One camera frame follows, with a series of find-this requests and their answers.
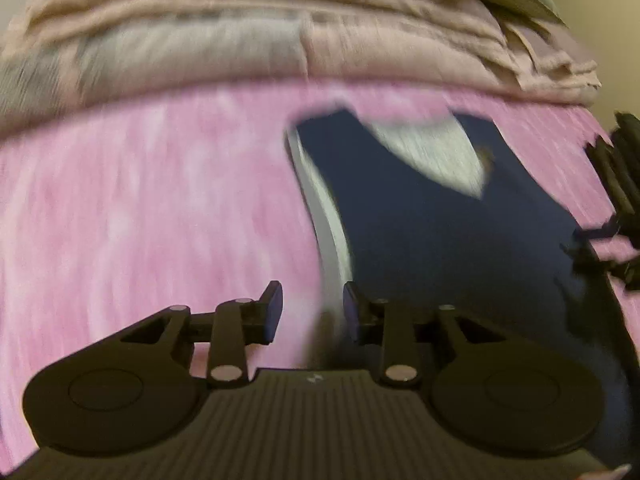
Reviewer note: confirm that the pink and grey duvet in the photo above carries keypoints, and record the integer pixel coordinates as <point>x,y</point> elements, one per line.
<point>250,25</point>

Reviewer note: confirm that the pink floral bedsheet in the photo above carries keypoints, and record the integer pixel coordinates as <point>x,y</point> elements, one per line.
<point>150,210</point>

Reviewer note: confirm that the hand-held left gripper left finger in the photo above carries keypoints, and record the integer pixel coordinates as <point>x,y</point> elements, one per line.
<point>272,312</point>

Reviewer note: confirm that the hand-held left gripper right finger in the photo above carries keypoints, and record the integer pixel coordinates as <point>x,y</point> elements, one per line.
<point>351,315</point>

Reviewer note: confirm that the navy jacket with grey lining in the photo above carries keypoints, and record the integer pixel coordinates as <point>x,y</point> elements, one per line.
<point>425,240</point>

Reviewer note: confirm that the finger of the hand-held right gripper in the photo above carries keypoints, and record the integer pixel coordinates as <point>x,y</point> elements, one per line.
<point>620,175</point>
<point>615,255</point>

